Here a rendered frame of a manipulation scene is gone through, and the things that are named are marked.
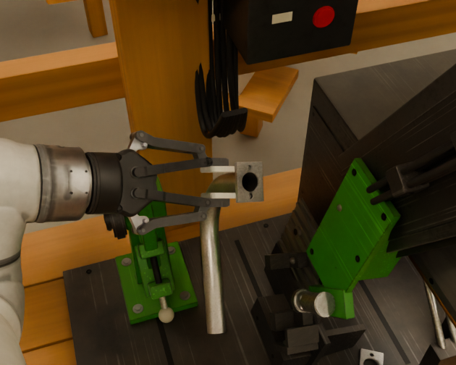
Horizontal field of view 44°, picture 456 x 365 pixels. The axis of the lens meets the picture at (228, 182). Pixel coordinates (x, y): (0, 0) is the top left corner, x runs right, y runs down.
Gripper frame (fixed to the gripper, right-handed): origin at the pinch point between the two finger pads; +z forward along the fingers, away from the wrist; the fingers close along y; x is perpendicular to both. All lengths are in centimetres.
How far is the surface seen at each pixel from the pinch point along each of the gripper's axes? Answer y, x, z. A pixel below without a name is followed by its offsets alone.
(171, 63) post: 19.7, 15.4, -0.9
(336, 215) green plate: -5.1, -1.9, 18.0
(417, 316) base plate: -25, 6, 44
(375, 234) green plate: -7.5, -10.9, 16.8
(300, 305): -19.4, 4.6, 15.8
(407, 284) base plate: -20, 10, 46
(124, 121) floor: 36, 198, 61
